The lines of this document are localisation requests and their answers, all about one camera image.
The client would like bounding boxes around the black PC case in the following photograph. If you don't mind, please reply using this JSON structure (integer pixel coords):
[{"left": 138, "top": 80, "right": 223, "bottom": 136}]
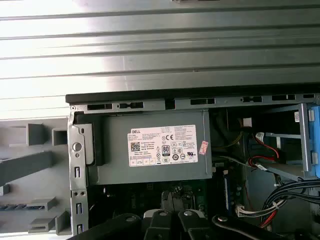
[{"left": 65, "top": 87, "right": 320, "bottom": 240}]

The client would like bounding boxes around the black cable bundle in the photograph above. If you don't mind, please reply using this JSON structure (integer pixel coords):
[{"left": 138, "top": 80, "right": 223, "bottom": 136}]
[{"left": 264, "top": 179, "right": 320, "bottom": 219}]

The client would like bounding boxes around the RAM stick in slot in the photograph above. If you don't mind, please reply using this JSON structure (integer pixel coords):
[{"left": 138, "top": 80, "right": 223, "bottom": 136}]
[{"left": 223, "top": 171, "right": 231, "bottom": 212}]

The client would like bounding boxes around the blue plastic disk carrier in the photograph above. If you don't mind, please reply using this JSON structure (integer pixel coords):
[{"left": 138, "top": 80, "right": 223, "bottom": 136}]
[{"left": 307, "top": 106, "right": 320, "bottom": 179}]

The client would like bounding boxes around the green motherboard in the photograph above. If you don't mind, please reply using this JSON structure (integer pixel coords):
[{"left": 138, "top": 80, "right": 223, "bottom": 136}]
[{"left": 87, "top": 164, "right": 247, "bottom": 226}]

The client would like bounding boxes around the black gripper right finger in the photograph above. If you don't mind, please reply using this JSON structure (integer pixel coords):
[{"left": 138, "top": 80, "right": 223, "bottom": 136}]
[{"left": 173, "top": 191, "right": 315, "bottom": 240}]

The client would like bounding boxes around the white motherboard power connector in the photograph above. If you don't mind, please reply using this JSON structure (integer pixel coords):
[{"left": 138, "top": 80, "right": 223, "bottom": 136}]
[{"left": 234, "top": 203, "right": 246, "bottom": 218}]

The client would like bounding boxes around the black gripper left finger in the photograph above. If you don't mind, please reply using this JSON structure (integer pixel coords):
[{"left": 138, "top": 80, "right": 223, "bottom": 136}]
[{"left": 66, "top": 190, "right": 174, "bottom": 240}]

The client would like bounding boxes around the red data cable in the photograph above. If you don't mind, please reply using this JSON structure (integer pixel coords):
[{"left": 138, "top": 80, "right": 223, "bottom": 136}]
[{"left": 247, "top": 133, "right": 280, "bottom": 167}]

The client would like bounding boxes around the grey power supply unit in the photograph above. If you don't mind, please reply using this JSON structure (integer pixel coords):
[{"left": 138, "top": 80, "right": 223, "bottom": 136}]
[{"left": 74, "top": 109, "right": 213, "bottom": 186}]

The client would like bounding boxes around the grey parts rack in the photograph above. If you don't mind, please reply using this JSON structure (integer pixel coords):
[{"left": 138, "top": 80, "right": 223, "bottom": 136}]
[{"left": 0, "top": 117, "right": 73, "bottom": 236}]

